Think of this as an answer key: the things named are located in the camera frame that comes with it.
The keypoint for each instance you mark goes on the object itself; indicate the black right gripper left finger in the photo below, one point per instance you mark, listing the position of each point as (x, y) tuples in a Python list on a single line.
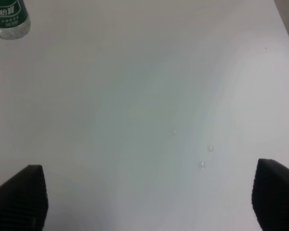
[(24, 201)]

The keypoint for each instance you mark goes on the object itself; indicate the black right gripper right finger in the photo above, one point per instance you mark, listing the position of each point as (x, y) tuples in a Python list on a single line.
[(270, 195)]

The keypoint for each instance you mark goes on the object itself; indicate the clear green-label water bottle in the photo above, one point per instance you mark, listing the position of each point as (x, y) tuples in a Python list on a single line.
[(14, 19)]

